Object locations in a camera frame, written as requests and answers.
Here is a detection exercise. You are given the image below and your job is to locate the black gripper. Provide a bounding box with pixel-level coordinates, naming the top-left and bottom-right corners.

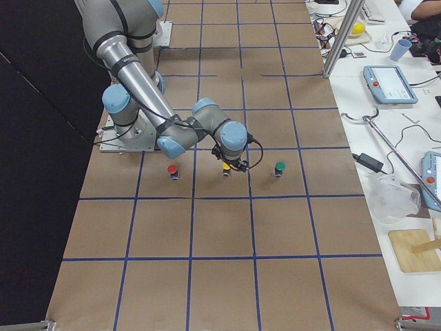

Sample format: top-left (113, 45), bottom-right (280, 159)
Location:
top-left (212, 145), bottom-right (244, 172)

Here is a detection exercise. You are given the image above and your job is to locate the yellow push button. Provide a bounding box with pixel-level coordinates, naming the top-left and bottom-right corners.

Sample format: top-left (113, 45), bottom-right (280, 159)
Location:
top-left (223, 163), bottom-right (232, 177)

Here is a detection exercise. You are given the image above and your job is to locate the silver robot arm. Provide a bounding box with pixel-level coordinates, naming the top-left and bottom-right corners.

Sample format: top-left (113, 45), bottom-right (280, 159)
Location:
top-left (77, 0), bottom-right (251, 172)

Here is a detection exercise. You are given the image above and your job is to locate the red push button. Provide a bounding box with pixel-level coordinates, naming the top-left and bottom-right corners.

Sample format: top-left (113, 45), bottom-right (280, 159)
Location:
top-left (167, 164), bottom-right (180, 181)

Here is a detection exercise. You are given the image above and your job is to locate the metal cane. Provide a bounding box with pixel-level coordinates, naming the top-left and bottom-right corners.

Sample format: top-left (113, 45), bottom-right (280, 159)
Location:
top-left (341, 108), bottom-right (440, 207)

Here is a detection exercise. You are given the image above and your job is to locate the black power adapter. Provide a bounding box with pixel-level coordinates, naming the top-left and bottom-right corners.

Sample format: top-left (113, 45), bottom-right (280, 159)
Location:
top-left (352, 153), bottom-right (385, 174)

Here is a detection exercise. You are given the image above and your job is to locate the clear plastic bag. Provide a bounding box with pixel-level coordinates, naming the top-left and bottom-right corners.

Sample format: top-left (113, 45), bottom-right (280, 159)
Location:
top-left (367, 173), bottom-right (421, 224)

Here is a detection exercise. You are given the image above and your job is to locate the far teach pendant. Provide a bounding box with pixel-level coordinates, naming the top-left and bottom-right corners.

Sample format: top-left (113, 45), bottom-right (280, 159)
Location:
top-left (362, 66), bottom-right (418, 105)

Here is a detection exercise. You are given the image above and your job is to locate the teach pendant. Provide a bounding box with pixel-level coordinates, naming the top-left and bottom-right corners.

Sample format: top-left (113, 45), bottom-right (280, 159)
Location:
top-left (421, 151), bottom-right (440, 212)
top-left (362, 66), bottom-right (418, 105)

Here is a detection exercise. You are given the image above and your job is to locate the beige tray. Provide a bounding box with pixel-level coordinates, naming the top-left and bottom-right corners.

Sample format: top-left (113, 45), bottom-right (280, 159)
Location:
top-left (325, 17), bottom-right (371, 47)

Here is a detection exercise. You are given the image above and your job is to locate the yellow lemon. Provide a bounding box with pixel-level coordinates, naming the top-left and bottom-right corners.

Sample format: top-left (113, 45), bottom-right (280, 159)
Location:
top-left (349, 23), bottom-right (365, 37)

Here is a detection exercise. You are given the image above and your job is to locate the wooden cutting board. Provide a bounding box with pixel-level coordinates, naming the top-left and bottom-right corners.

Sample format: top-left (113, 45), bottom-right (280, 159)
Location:
top-left (388, 229), bottom-right (440, 273)

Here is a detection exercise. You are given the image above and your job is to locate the near teach pendant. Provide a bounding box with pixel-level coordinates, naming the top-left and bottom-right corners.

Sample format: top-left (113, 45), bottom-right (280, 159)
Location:
top-left (421, 151), bottom-right (440, 212)

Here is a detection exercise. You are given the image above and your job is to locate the light blue plastic cup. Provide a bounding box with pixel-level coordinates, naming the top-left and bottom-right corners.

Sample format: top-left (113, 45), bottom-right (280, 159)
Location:
top-left (389, 39), bottom-right (412, 61)

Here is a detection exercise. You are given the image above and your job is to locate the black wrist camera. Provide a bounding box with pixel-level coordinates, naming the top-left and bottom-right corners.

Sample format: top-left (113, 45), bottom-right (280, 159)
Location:
top-left (237, 160), bottom-right (249, 172)

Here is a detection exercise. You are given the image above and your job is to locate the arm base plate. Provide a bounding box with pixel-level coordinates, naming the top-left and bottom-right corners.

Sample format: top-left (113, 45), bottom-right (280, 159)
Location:
top-left (99, 110), bottom-right (156, 153)
top-left (152, 21), bottom-right (173, 48)

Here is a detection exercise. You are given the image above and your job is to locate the aluminium frame post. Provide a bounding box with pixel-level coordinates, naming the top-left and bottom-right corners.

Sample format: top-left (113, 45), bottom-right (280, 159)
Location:
top-left (322, 0), bottom-right (365, 79)

